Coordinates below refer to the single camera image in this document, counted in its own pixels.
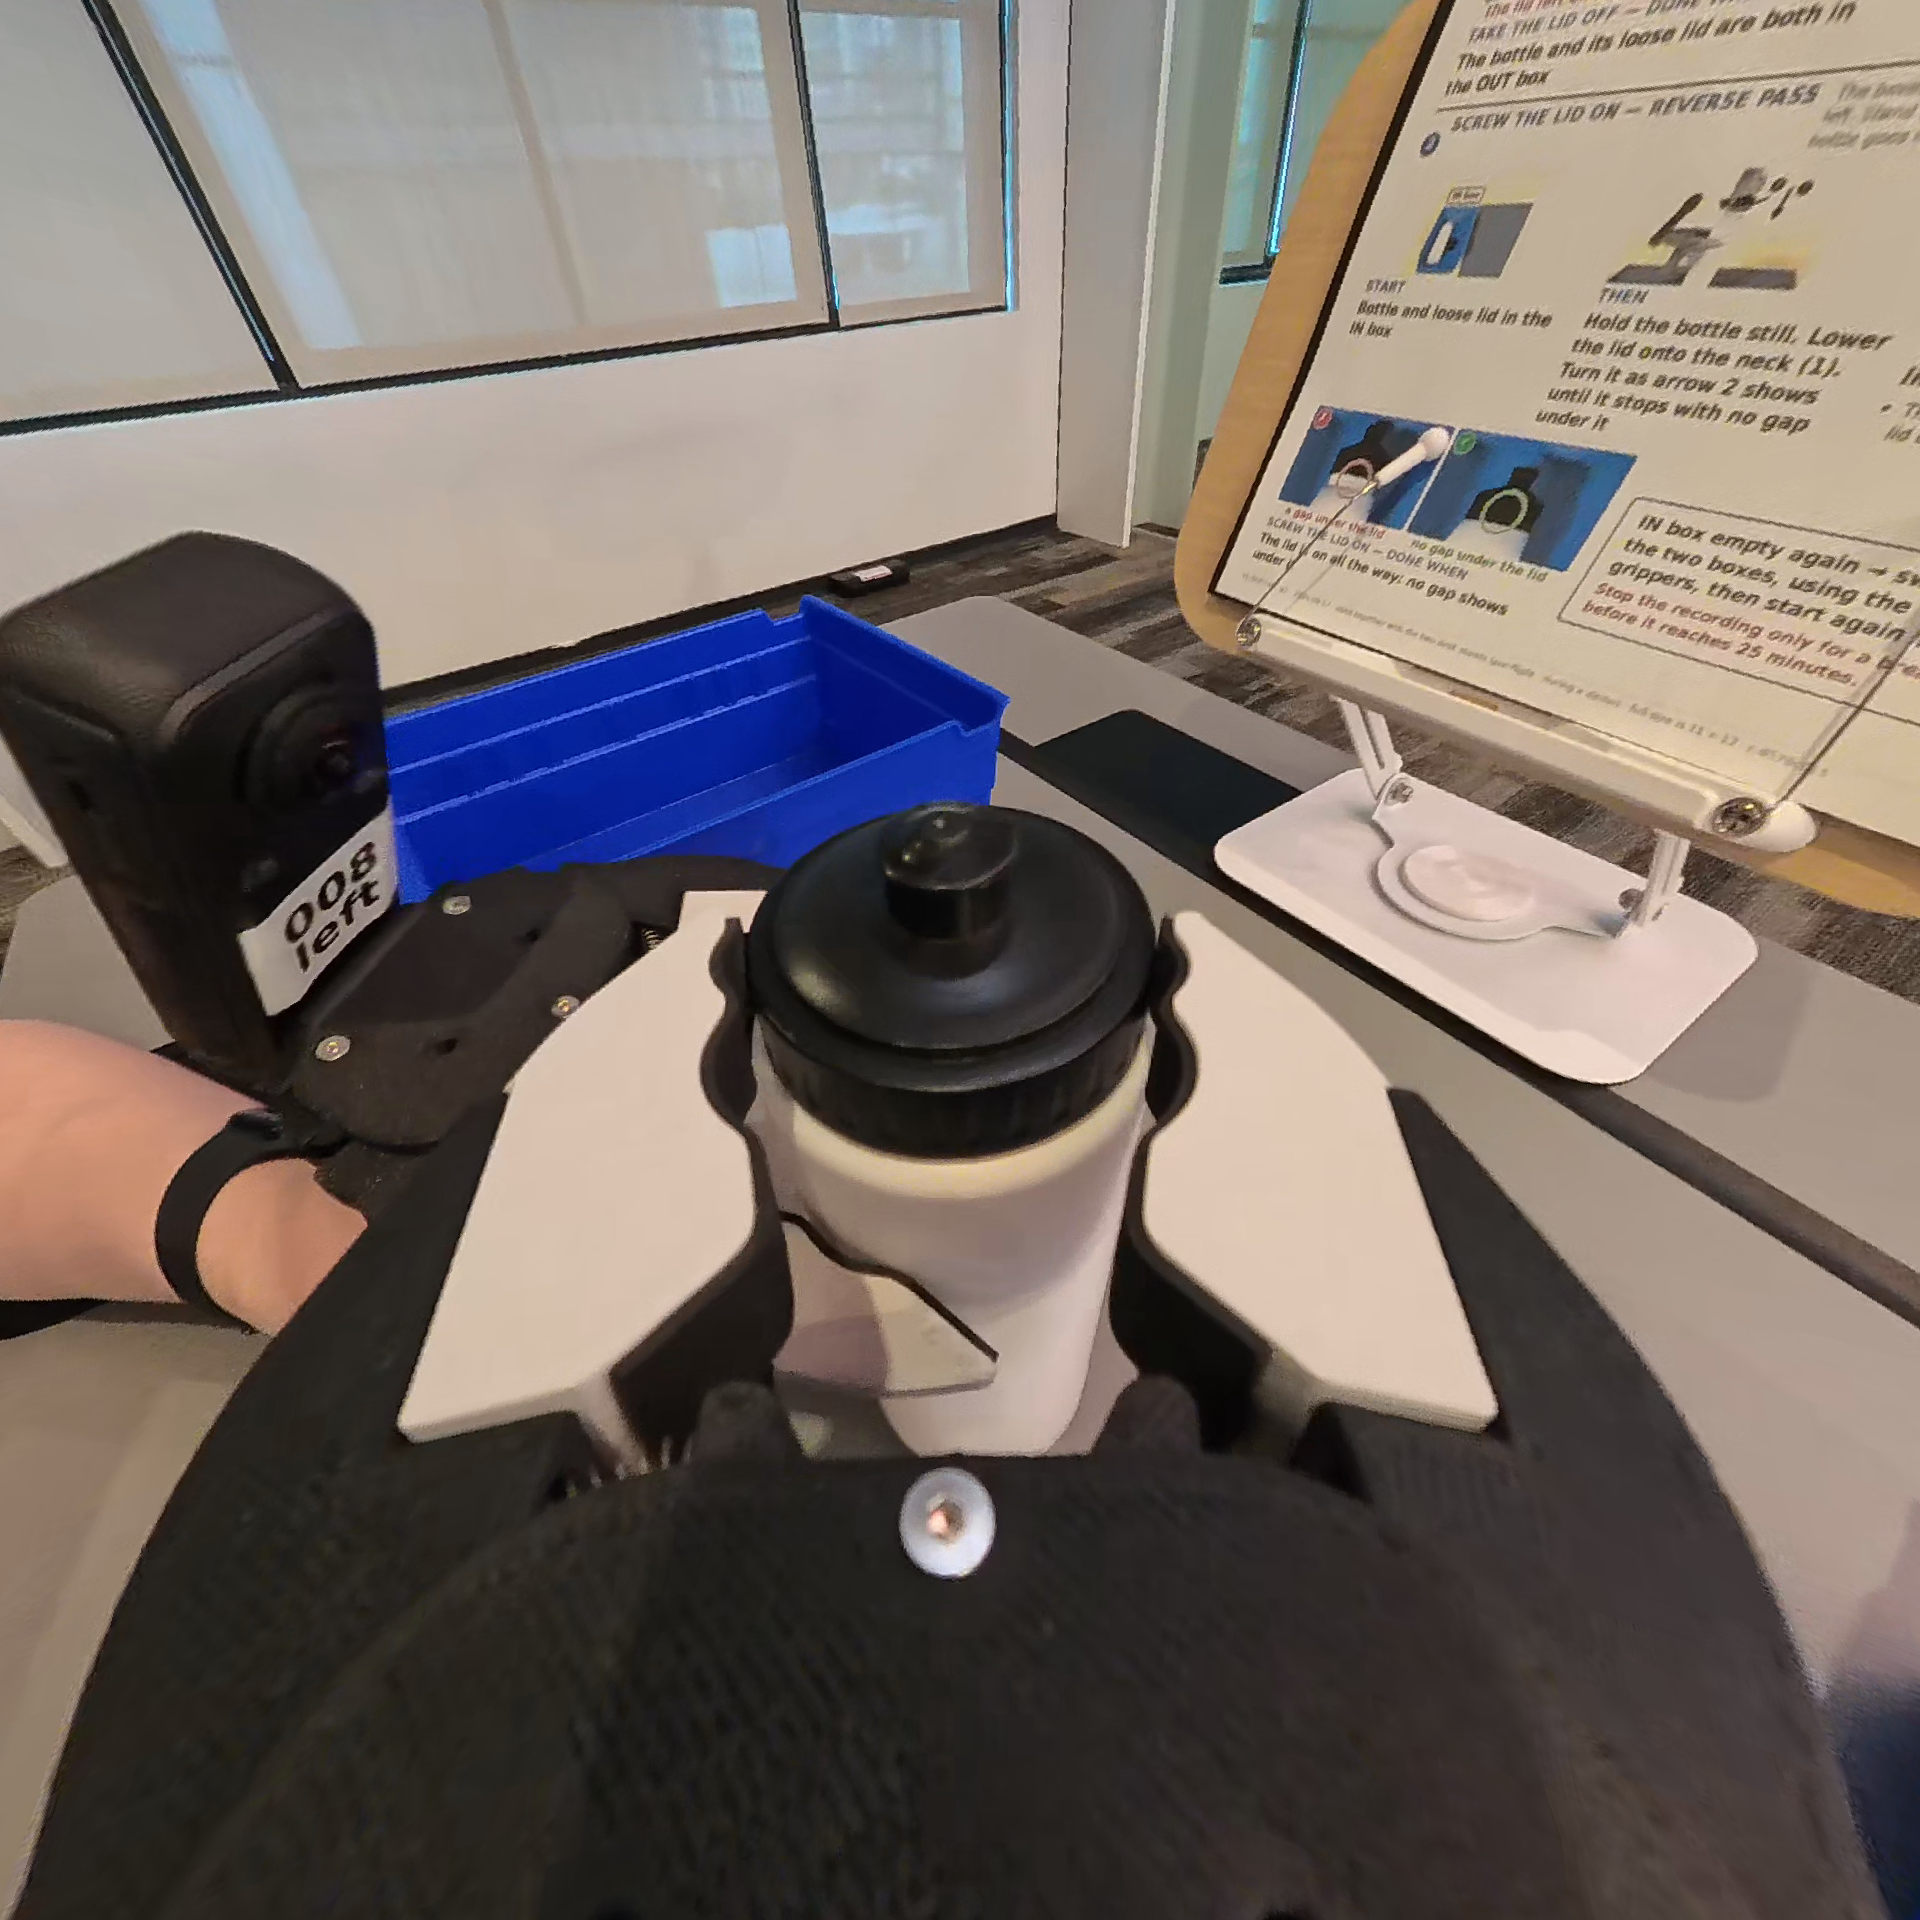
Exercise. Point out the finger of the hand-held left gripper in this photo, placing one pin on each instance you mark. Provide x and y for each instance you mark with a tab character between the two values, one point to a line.
854	1334
720	905

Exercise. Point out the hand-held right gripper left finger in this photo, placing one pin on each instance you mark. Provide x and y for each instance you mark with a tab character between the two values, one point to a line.
585	1200

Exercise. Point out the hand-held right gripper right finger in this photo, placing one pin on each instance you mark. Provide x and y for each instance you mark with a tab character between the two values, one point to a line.
1304	1200

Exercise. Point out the blue plastic bin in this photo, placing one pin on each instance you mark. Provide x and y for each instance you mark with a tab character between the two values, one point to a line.
674	750

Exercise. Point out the white plastic bottle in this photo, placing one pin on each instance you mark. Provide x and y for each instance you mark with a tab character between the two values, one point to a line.
990	1244

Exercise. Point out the black bottle lid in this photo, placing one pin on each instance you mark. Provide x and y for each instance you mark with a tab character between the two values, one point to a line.
961	990

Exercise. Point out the person's left hand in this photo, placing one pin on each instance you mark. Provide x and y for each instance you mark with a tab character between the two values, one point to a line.
91	1170

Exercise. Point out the black device on floor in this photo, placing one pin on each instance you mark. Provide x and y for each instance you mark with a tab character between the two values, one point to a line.
871	575

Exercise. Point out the white stand base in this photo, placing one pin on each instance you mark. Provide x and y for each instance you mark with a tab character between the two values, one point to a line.
1621	975

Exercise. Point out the wooden document board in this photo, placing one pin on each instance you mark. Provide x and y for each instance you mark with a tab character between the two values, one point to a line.
1275	345

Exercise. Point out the framed glass window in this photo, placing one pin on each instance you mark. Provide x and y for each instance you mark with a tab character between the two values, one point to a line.
450	151

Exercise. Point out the printed instruction sheet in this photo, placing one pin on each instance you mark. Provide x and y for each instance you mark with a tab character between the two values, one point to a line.
1651	300

